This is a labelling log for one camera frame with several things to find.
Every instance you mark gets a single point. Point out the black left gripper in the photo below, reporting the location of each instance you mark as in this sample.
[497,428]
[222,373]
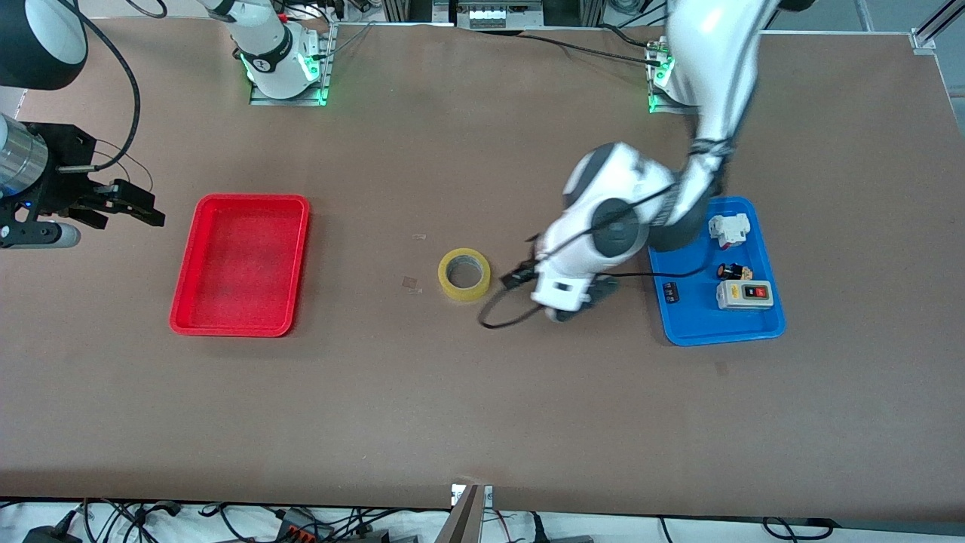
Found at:
[519,275]

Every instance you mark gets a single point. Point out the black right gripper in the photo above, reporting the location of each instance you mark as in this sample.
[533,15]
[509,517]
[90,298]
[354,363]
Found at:
[66,162]

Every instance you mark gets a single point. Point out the yellow tape roll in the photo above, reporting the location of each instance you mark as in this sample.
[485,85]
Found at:
[464,294]

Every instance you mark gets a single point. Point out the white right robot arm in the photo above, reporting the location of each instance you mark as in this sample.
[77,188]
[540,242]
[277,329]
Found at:
[268,38]

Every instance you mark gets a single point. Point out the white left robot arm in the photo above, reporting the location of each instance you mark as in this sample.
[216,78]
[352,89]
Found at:
[618,196]

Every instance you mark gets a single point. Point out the small black terminal block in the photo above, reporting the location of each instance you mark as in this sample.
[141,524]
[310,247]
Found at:
[671,292]

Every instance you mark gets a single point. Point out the blue plastic tray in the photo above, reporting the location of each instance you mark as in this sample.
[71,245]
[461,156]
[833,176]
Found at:
[697,324]

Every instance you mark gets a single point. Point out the red plastic tray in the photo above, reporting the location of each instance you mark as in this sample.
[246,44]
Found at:
[240,264]

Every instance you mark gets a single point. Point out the black push button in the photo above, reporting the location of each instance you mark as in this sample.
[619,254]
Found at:
[733,271]

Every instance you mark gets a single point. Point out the white electrical plug block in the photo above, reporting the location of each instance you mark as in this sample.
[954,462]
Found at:
[728,229]

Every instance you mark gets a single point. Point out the black upright plug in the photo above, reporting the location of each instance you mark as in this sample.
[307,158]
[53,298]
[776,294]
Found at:
[537,528]

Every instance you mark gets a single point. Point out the aluminium profile bar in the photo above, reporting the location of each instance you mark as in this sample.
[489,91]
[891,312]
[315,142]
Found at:
[461,524]

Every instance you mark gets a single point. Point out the metal device with ports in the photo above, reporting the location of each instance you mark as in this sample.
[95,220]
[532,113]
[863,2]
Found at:
[490,15]

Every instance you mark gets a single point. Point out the black power adapter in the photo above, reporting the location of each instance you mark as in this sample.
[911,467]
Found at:
[53,534]

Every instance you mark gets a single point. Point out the orange connector box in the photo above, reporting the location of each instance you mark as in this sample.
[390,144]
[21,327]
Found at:
[298,528]

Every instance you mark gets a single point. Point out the grey switch box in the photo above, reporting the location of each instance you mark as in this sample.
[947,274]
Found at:
[733,296]

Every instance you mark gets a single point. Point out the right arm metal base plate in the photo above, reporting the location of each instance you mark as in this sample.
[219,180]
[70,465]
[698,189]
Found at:
[264,101]

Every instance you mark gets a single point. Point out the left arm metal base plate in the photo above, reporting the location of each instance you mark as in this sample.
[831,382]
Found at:
[657,108]

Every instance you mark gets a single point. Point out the white metal bracket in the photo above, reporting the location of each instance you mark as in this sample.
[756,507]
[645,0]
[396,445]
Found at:
[488,496]

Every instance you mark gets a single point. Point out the slanted aluminium frame profile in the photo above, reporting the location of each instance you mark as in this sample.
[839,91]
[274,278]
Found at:
[923,38]

